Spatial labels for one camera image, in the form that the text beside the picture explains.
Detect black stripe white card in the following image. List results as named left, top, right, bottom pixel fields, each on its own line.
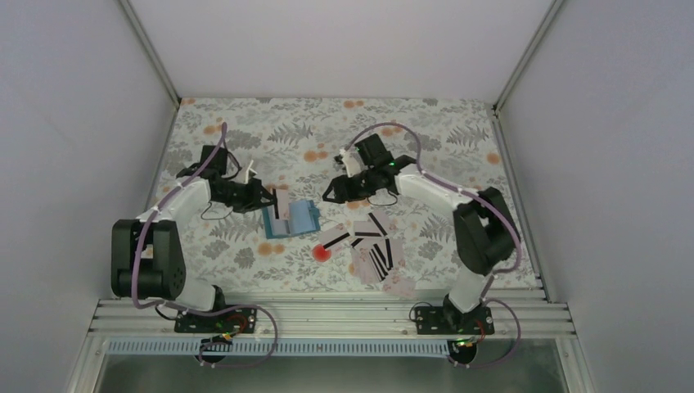
left=273, top=188, right=291, bottom=220

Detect teal card holder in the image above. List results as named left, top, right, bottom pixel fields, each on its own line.
left=262, top=200, right=321, bottom=239

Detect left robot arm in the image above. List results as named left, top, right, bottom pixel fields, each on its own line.
left=110, top=145, right=277, bottom=332

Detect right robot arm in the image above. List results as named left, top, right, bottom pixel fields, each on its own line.
left=323, top=134, right=521, bottom=333

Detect black striped card pile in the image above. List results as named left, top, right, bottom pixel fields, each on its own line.
left=318, top=210, right=405, bottom=285

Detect floral table mat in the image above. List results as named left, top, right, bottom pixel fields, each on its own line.
left=155, top=98, right=511, bottom=292

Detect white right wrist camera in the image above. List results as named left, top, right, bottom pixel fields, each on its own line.
left=334, top=149, right=362, bottom=178

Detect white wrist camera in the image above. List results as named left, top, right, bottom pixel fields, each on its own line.
left=238, top=160, right=257, bottom=184
left=334, top=149, right=362, bottom=178

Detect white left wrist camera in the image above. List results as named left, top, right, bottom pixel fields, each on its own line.
left=238, top=160, right=257, bottom=184

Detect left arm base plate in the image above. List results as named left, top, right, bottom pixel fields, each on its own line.
left=174, top=308, right=257, bottom=335

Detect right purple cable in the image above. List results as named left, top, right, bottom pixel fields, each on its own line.
left=342, top=122, right=524, bottom=371

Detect purple cable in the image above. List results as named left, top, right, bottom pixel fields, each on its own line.
left=132, top=121, right=280, bottom=370
left=342, top=122, right=524, bottom=371

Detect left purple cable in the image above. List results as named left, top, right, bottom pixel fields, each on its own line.
left=132, top=121, right=280, bottom=370

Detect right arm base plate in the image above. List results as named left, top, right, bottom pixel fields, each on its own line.
left=412, top=305, right=495, bottom=336

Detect aluminium rail frame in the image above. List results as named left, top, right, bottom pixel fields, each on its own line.
left=88, top=290, right=576, bottom=339

